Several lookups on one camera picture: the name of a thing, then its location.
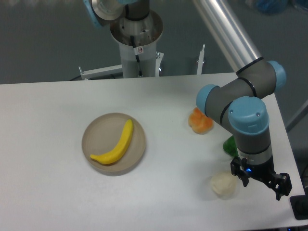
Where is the black device at table edge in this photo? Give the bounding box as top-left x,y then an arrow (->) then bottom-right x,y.
290,195 -> 308,220

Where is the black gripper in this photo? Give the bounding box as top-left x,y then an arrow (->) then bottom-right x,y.
230,156 -> 292,201

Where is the white right mounting bracket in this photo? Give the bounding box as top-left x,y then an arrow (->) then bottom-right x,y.
196,44 -> 205,75

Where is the white mounting bracket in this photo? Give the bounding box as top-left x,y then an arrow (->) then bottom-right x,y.
196,44 -> 205,75
78,64 -> 122,80

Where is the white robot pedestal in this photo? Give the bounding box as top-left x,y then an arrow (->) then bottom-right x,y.
110,10 -> 163,78

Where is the grey metal table leg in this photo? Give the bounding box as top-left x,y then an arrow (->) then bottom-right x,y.
285,100 -> 308,133

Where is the blue plastic bag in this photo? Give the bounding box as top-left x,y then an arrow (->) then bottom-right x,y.
253,0 -> 288,15

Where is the orange toy pumpkin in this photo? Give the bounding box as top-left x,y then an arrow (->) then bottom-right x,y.
188,107 -> 214,134

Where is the beige round plate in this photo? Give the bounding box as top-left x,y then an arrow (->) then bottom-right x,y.
82,113 -> 146,176

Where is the white toy pear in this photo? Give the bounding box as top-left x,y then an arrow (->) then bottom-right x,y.
210,171 -> 237,197

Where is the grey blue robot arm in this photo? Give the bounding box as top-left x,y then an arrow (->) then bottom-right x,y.
84,0 -> 292,199

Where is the yellow toy banana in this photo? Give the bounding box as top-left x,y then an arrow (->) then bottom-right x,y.
90,119 -> 134,165

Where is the green toy bell pepper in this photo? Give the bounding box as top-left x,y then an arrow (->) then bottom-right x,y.
223,136 -> 239,157

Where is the white left mounting bracket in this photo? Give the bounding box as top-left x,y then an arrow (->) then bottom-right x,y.
78,64 -> 122,80

